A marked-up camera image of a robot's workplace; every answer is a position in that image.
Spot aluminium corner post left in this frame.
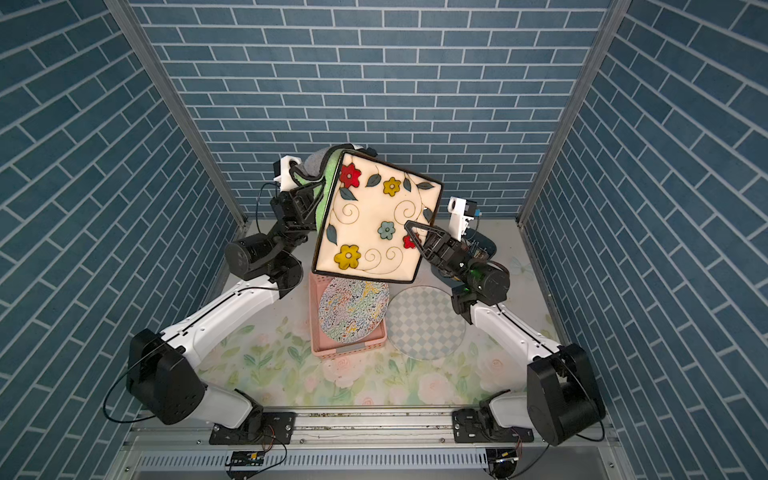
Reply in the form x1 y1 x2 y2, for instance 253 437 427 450
104 0 248 233

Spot round checkered plate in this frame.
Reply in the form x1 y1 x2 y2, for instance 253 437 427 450
385 286 467 360

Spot blue tray of stationery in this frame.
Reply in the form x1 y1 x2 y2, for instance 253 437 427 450
430 228 497 288

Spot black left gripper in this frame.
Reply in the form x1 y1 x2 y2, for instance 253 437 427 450
261 192 330 266

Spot aluminium corner post right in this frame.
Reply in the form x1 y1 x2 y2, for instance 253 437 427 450
517 0 631 229

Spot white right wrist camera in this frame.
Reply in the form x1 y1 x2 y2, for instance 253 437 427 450
447 197 478 241

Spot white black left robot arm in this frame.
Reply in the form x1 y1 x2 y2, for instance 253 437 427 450
125 183 323 438

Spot small green circuit board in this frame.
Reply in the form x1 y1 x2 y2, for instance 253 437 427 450
225 451 266 471

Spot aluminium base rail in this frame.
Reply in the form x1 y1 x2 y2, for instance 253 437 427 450
106 407 634 479

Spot square floral plate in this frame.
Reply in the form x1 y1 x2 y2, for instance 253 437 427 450
312 153 443 284

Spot right small circuit board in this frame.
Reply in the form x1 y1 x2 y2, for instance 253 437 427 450
485 448 519 480

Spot pink perforated plastic basket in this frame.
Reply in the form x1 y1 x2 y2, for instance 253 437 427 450
309 273 387 359

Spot round colourful patterned plate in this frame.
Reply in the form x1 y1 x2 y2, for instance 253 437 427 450
318 278 390 344

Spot aluminium corner post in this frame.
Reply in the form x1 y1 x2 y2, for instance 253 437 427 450
104 0 248 233
517 0 631 229

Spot green grey microfibre cloth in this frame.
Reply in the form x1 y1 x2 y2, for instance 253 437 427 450
291 143 377 230

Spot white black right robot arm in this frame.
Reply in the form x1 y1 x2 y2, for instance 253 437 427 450
405 220 606 446

